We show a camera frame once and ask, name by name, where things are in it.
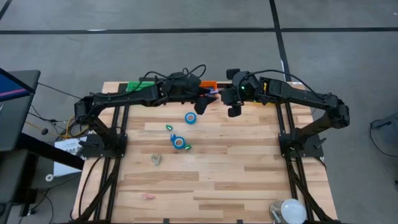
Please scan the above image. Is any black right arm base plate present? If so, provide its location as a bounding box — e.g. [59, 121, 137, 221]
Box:
[278, 133, 325, 159]

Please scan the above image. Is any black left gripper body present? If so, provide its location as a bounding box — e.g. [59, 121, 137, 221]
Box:
[161, 72, 203, 104]

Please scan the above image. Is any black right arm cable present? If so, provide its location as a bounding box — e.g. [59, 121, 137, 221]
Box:
[244, 68, 330, 100]

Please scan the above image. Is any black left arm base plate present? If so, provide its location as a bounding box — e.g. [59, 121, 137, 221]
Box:
[79, 133, 128, 159]

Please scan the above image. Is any orange plastic basket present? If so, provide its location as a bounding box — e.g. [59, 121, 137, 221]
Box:
[199, 80, 218, 91]

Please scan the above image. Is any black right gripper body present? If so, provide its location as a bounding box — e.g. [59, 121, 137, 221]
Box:
[221, 70, 261, 106]

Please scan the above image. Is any thin black floor cable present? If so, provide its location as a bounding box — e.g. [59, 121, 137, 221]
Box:
[37, 81, 81, 100]

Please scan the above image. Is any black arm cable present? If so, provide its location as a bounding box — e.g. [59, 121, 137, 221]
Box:
[244, 68, 330, 100]
[136, 64, 208, 91]

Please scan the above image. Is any white printed paper sheet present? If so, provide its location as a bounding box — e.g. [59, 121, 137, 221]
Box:
[53, 136, 88, 177]

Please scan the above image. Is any yellow cable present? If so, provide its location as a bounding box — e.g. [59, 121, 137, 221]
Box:
[26, 114, 90, 139]

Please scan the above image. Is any green plastic basket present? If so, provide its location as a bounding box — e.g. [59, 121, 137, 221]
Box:
[126, 81, 155, 93]

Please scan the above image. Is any black desk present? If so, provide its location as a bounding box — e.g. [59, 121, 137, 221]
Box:
[0, 133, 85, 218]

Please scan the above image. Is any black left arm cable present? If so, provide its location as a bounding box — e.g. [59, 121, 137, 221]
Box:
[136, 64, 208, 91]

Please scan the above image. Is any black computer monitor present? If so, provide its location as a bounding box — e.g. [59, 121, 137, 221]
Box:
[0, 67, 42, 153]

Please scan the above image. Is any black aluminium table frame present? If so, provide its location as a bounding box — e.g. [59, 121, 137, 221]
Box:
[73, 81, 338, 224]

